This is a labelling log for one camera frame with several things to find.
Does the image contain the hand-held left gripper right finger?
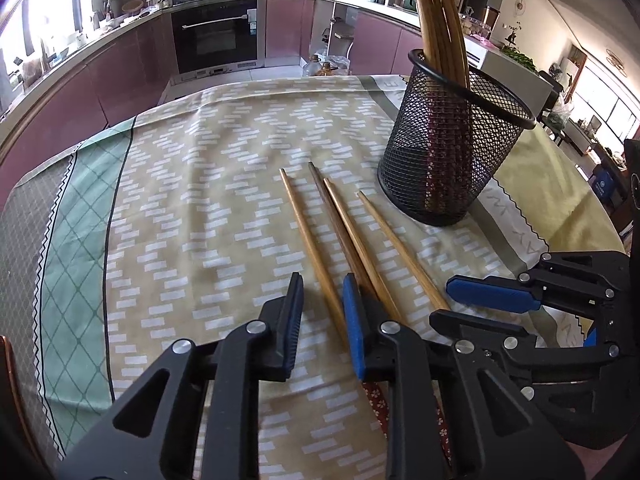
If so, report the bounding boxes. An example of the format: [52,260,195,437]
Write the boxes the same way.
[341,273,586,480]

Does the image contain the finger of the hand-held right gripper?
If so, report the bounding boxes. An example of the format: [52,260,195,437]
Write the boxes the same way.
[446,252,628,313]
[431,310,623,392]

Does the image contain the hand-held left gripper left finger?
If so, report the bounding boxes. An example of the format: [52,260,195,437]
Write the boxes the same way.
[55,272,306,480]

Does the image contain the red-ended wooden chopstick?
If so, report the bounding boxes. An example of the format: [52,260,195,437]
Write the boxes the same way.
[357,191,452,312]
[307,161,386,311]
[324,177,405,325]
[279,168,396,441]

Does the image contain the black mesh utensil holder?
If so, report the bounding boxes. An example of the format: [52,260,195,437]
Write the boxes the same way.
[377,48,537,227]

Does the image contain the patterned tablecloth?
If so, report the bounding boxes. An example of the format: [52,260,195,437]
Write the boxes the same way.
[0,74,626,480]

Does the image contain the green leafy vegetables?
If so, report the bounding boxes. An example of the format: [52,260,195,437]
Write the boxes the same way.
[500,45,538,73]

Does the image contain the clear egg container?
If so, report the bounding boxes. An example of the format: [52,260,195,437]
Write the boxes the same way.
[460,15,493,41]

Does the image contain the pink base cabinets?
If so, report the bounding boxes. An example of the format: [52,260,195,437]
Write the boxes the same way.
[0,10,176,181]
[265,0,426,78]

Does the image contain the black built-in oven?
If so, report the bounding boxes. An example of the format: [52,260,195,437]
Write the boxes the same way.
[170,0,266,76]

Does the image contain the kitchen window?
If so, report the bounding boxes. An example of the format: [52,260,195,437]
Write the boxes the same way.
[0,0,86,61]

